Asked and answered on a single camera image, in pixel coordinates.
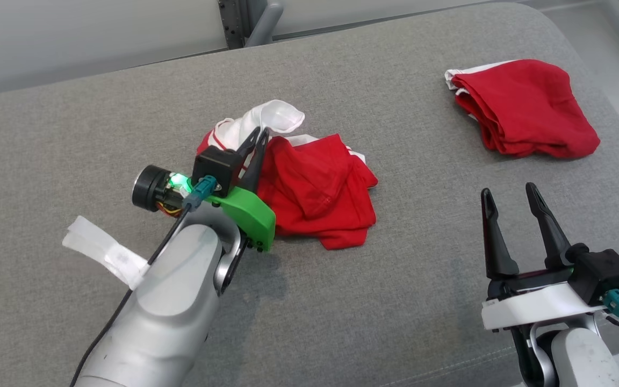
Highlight red shorts with Bulls print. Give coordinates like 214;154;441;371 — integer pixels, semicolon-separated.
444;59;602;160

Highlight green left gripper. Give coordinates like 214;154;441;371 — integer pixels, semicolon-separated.
131;127;277;253

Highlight teal left camera connector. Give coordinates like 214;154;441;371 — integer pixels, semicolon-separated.
183;175;219;212

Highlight red jersey with white sleeves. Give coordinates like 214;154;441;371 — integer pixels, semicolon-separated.
197;99;379;251

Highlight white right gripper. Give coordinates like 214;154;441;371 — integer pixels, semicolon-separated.
480;182;609;332

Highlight grey metal post with bracket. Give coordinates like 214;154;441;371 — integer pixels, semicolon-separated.
218;0;285;50

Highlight white tape tag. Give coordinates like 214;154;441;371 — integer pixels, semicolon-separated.
62;215;150;291

